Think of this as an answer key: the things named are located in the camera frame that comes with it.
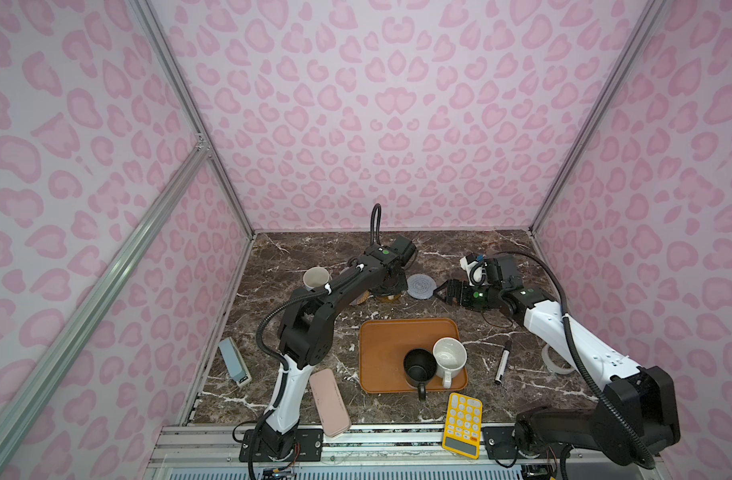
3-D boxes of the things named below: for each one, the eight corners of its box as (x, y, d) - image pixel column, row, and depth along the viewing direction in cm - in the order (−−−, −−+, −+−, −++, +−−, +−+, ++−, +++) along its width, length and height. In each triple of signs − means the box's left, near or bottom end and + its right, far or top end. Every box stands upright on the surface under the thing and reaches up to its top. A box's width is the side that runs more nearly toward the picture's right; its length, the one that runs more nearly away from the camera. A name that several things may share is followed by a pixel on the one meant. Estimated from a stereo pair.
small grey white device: (240, 389, 84) (232, 382, 80) (224, 351, 91) (215, 343, 87) (253, 380, 86) (246, 373, 81) (236, 344, 93) (228, 336, 88)
